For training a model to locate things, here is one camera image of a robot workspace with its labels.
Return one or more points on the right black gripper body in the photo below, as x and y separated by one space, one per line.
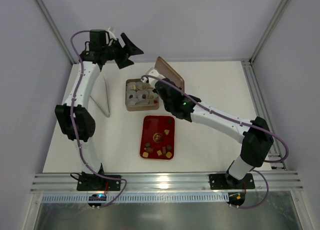
161 87

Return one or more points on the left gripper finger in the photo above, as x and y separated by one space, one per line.
129 47
123 63

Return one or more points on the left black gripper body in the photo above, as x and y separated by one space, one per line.
121 53

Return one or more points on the gold tin lid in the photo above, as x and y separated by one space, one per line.
166 70

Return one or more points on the gold tin box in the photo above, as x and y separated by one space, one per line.
140 96

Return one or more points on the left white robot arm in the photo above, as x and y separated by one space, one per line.
73 115

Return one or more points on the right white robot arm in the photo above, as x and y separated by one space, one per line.
251 134

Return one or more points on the brown leaf oval chocolate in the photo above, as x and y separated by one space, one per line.
149 149

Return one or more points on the red rectangular tray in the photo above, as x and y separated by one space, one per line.
153 132

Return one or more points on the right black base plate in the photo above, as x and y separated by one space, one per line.
224 181

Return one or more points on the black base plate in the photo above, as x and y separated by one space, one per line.
92 182
224 181

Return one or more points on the aluminium right side rail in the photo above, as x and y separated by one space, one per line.
277 151

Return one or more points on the aluminium rail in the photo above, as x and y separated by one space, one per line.
277 151
189 181

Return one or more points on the slotted cable duct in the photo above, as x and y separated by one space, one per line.
141 197

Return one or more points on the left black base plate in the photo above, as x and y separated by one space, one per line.
92 182

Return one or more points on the aluminium front rail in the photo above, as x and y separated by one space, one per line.
189 181

